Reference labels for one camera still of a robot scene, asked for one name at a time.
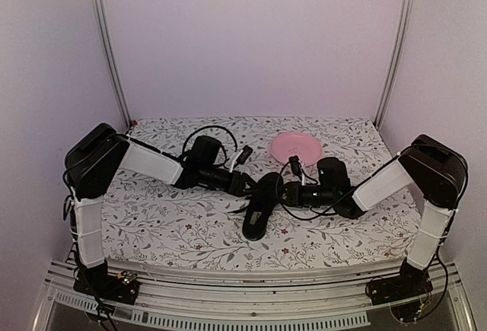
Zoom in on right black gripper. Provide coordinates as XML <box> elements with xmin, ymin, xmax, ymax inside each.
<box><xmin>269</xmin><ymin>181</ymin><xmax>337</xmax><ymax>208</ymax></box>

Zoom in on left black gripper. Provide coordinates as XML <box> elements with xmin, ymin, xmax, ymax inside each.
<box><xmin>201</xmin><ymin>164</ymin><xmax>264</xmax><ymax>198</ymax></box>

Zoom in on black shoelace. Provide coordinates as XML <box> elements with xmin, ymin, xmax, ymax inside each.
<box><xmin>229</xmin><ymin>181</ymin><xmax>284</xmax><ymax>214</ymax></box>

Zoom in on black shoe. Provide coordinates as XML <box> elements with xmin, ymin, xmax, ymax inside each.
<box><xmin>242</xmin><ymin>172</ymin><xmax>283</xmax><ymax>241</ymax></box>

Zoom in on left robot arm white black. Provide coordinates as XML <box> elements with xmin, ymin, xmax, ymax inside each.
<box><xmin>62</xmin><ymin>123</ymin><xmax>256</xmax><ymax>296</ymax></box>

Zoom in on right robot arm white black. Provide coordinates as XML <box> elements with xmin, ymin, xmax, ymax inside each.
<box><xmin>276</xmin><ymin>135</ymin><xmax>469</xmax><ymax>298</ymax></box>

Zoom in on pink plate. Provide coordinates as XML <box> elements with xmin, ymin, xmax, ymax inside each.
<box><xmin>269</xmin><ymin>132</ymin><xmax>323</xmax><ymax>167</ymax></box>

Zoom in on floral patterned table mat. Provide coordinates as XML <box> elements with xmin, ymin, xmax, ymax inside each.
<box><xmin>101</xmin><ymin>116</ymin><xmax>420</xmax><ymax>272</ymax></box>

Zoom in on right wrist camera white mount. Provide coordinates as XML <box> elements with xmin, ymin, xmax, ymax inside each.
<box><xmin>288</xmin><ymin>155</ymin><xmax>306</xmax><ymax>186</ymax></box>

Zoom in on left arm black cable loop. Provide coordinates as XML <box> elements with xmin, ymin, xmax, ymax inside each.
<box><xmin>182</xmin><ymin>125</ymin><xmax>239</xmax><ymax>157</ymax></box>

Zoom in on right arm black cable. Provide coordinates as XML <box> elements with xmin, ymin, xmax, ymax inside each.
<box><xmin>283</xmin><ymin>201</ymin><xmax>343</xmax><ymax>221</ymax></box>

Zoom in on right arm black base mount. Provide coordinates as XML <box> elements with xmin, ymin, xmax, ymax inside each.
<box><xmin>365</xmin><ymin>272</ymin><xmax>433</xmax><ymax>305</ymax></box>

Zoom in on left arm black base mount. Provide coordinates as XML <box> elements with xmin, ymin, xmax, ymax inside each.
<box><xmin>73</xmin><ymin>268</ymin><xmax>141</xmax><ymax>305</ymax></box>

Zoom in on right aluminium frame post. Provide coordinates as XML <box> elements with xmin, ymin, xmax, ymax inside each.
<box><xmin>374</xmin><ymin>0</ymin><xmax>414</xmax><ymax>131</ymax></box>

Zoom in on aluminium frame post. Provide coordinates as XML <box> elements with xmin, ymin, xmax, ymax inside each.
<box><xmin>91</xmin><ymin>0</ymin><xmax>132</xmax><ymax>129</ymax></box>
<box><xmin>374</xmin><ymin>0</ymin><xmax>414</xmax><ymax>131</ymax></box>

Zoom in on left aluminium frame post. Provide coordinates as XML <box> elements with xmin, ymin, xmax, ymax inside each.
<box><xmin>91</xmin><ymin>0</ymin><xmax>132</xmax><ymax>129</ymax></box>

